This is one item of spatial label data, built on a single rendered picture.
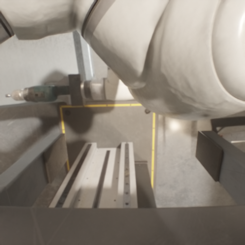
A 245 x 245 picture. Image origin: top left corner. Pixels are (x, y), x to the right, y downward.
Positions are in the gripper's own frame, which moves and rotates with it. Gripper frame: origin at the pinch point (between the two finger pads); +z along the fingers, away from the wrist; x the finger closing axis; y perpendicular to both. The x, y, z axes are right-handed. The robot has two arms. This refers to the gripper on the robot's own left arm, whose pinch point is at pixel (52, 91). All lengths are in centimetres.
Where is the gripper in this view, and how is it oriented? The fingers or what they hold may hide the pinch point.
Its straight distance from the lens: 79.7
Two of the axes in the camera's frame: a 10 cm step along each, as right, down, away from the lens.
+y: -0.2, 2.8, -9.6
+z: -10.0, 0.3, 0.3
